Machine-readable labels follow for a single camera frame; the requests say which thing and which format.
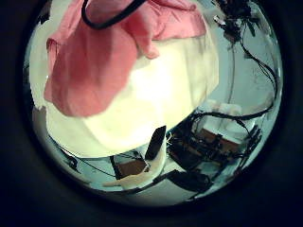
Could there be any orange button shirt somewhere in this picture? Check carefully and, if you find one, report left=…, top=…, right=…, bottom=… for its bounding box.
left=43, top=0, right=207, bottom=118

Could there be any black bag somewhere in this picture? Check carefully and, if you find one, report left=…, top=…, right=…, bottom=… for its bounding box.
left=167, top=169, right=212, bottom=193

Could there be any white plastic container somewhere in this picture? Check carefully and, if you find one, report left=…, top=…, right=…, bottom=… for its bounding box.
left=205, top=98, right=254, bottom=133

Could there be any long black cable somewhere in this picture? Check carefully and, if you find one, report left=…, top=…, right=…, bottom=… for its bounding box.
left=188, top=41, right=280, bottom=122

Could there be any thick black cable loop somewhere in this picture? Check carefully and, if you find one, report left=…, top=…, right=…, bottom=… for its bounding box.
left=80, top=0, right=148, bottom=30

